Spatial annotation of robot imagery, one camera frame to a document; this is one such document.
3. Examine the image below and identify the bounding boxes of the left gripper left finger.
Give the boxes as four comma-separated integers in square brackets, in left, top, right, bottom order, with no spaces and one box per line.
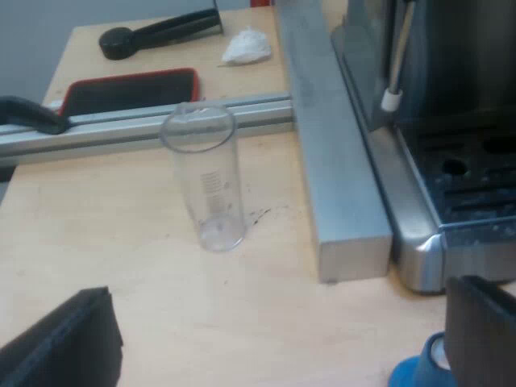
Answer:
[0,286,124,387]

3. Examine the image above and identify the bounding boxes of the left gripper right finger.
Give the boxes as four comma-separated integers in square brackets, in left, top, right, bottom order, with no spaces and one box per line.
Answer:
[444,275,516,387]

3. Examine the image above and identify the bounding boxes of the blue tamper with steel top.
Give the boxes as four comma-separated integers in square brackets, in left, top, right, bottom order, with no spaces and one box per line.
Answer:
[388,332,460,387]

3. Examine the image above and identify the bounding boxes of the steel espresso machine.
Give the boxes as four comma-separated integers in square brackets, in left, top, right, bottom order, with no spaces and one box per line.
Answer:
[330,0,516,294]

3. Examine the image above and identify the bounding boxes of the clear measuring glass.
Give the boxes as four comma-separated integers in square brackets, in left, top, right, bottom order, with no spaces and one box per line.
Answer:
[160,102,246,253]

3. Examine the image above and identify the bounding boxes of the metal block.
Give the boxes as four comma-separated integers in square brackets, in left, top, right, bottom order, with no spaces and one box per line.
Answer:
[273,0,393,285]

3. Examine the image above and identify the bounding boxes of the black tray with red rim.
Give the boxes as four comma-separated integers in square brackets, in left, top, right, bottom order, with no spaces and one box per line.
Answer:
[57,67,201,118]

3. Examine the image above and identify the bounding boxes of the black tripod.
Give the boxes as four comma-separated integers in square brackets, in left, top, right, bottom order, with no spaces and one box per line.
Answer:
[98,0,223,61]

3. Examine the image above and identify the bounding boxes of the crumpled white tissue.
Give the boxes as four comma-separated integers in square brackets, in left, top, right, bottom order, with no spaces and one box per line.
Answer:
[221,25,273,66]

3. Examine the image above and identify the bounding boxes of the aluminium rail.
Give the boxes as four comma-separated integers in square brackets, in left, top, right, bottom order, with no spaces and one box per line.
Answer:
[0,92,294,167]

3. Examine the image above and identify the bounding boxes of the black cable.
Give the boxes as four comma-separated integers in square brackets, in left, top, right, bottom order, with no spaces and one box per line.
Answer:
[0,95,69,136]

